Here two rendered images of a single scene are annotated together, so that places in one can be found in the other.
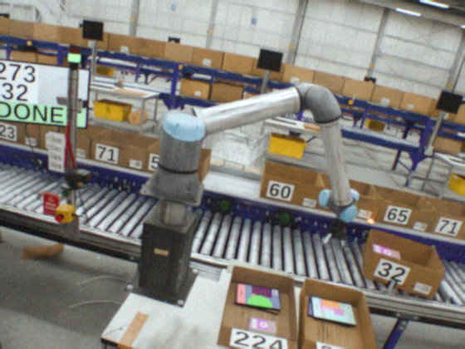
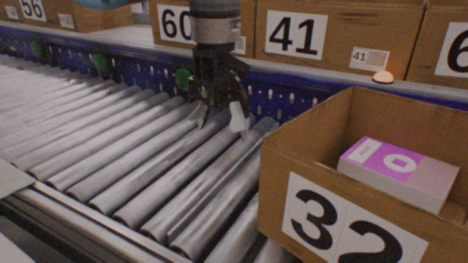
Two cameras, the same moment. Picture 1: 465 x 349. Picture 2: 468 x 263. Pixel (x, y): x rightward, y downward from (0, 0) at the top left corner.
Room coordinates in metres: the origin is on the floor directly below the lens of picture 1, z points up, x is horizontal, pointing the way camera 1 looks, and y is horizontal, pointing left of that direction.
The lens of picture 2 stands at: (1.16, -0.93, 1.12)
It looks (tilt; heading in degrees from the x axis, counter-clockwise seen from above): 29 degrees down; 27
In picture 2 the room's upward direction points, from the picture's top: straight up
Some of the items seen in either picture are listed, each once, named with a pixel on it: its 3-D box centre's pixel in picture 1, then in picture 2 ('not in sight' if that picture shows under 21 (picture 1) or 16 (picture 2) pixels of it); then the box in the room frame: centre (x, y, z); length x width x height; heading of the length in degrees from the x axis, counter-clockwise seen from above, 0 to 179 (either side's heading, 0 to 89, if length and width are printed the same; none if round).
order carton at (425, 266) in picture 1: (400, 262); (431, 201); (1.58, -1.03, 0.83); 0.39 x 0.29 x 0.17; 74
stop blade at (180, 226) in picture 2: (335, 263); (238, 180); (1.65, -0.69, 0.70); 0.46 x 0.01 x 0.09; 177
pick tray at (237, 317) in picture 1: (259, 308); not in sight; (1.06, -0.21, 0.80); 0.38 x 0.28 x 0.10; 177
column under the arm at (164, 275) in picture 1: (167, 250); not in sight; (1.17, 0.21, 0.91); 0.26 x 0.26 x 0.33; 84
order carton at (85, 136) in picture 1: (75, 139); not in sight; (2.20, 1.18, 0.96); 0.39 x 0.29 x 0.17; 87
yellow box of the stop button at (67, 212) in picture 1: (70, 215); not in sight; (1.39, 0.77, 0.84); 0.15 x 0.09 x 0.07; 87
